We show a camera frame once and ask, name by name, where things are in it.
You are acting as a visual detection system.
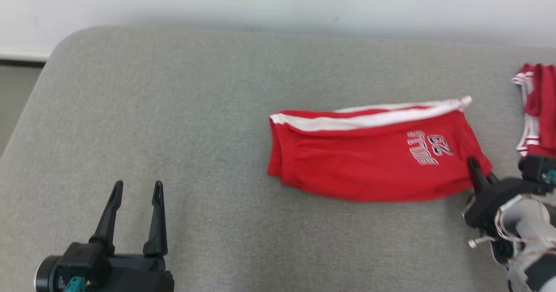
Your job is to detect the white wall skirting board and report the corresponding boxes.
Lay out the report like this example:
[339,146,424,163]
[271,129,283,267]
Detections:
[0,51,50,69]

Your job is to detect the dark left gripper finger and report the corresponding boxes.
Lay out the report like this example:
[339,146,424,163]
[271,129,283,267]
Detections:
[89,180,124,254]
[143,180,168,258]

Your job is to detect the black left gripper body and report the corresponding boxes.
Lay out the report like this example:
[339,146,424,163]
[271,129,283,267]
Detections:
[100,252,175,292]

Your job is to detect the thin white red cable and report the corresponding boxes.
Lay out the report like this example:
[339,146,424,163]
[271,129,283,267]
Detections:
[468,196,556,258]

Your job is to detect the red white-striped shorts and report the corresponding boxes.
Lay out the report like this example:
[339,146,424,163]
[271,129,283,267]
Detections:
[267,95,493,202]

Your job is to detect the red white basketball jersey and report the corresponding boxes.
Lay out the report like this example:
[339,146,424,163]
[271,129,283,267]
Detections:
[511,63,556,159]

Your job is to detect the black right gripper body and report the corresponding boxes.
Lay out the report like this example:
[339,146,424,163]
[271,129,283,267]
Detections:
[462,178,539,229]

